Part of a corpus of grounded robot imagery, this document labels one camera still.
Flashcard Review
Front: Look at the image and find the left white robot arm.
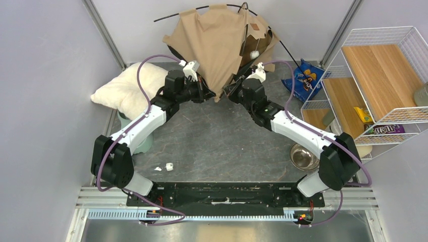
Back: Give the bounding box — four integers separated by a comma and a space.
90, 70, 215, 196

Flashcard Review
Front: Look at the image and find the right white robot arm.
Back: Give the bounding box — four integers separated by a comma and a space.
225, 78, 361, 197

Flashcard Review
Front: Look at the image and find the steel pet bowl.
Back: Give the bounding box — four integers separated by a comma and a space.
290, 143, 319, 171

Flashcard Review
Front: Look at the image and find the white fluffy pillow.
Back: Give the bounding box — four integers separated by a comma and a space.
90, 63, 168, 120

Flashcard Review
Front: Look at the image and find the blue chip bag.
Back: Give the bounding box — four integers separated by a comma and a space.
293, 59, 325, 102

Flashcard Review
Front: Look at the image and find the mint green bowl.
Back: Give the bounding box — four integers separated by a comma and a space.
117, 111, 154, 155

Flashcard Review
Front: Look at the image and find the small white plastic cap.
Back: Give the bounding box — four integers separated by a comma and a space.
165, 162, 174, 171

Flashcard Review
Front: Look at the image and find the yellow snack packet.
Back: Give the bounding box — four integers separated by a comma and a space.
353, 107, 373, 123

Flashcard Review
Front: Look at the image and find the cream round object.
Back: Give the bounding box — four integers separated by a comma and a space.
356, 145, 372, 159

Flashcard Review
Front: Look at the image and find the purple candy bag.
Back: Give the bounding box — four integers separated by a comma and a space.
364, 124, 405, 135

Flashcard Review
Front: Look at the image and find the clear glass jar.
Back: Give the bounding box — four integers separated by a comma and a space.
413, 83, 427, 106

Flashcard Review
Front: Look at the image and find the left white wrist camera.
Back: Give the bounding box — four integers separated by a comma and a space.
179, 60, 200, 82

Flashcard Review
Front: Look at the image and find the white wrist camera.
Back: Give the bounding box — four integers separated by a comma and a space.
179, 60, 200, 82
247, 62, 266, 83

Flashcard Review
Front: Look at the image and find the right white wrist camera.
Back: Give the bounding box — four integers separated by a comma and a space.
247, 62, 266, 83

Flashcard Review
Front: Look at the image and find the white wire shelf rack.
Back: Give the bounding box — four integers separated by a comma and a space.
301, 26, 427, 162

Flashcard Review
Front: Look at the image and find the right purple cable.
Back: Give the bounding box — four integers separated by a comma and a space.
263, 60, 372, 228

